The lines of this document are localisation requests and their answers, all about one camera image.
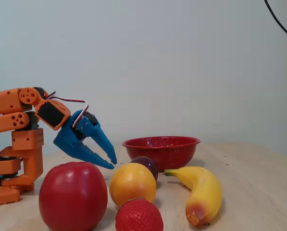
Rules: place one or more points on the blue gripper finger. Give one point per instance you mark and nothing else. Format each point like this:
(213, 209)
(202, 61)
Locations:
(95, 158)
(102, 139)

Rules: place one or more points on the blue gripper body with servo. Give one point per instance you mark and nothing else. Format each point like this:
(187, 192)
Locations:
(69, 141)

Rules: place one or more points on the yellow toy banana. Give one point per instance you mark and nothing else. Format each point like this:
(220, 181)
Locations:
(203, 190)

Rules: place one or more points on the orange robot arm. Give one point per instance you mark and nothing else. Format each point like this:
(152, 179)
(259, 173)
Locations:
(11, 101)

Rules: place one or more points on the orange robot base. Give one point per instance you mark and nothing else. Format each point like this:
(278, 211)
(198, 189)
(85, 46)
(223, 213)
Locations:
(3, 195)

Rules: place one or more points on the red speckled enamel bowl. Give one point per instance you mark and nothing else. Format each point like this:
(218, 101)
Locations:
(172, 154)

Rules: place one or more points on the red toy apple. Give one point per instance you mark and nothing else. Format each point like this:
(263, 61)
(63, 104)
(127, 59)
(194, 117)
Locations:
(71, 195)

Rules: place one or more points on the orange toy fruit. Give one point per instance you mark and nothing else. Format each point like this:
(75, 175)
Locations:
(131, 183)

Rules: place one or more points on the dark purple toy plum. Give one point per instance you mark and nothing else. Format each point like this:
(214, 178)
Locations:
(146, 163)

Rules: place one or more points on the red toy strawberry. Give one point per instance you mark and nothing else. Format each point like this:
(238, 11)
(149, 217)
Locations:
(138, 216)

